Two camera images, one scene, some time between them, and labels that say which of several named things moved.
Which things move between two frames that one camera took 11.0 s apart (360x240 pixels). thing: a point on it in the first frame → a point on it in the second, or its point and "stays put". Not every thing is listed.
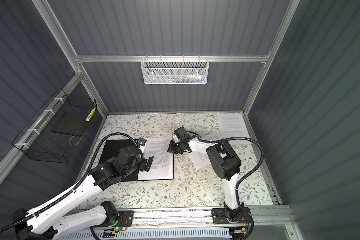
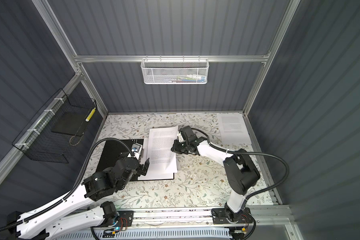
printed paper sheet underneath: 200,159 → 162,145
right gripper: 172,150 stays put
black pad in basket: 72,123 stays put
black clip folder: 110,150 stays put
